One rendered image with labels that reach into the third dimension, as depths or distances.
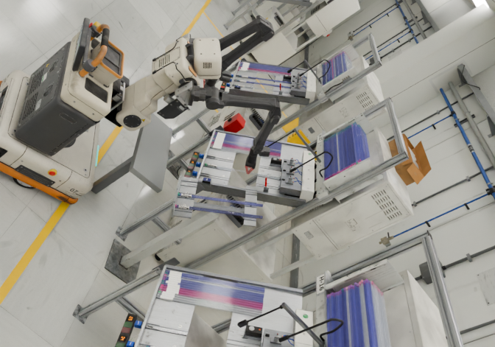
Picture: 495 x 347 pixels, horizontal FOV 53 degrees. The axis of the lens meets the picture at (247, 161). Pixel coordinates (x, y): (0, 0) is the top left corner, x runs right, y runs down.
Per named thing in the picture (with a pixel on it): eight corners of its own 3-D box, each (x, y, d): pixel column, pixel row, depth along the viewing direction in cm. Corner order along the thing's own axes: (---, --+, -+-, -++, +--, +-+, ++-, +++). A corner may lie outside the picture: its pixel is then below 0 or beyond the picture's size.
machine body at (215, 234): (149, 257, 359) (215, 221, 334) (173, 200, 418) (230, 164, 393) (207, 312, 382) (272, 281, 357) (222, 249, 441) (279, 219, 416)
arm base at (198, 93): (191, 79, 269) (191, 94, 261) (205, 81, 271) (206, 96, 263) (188, 91, 275) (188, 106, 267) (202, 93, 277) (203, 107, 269)
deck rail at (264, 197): (194, 188, 322) (195, 181, 318) (195, 187, 323) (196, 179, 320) (303, 208, 320) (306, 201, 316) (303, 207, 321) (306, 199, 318)
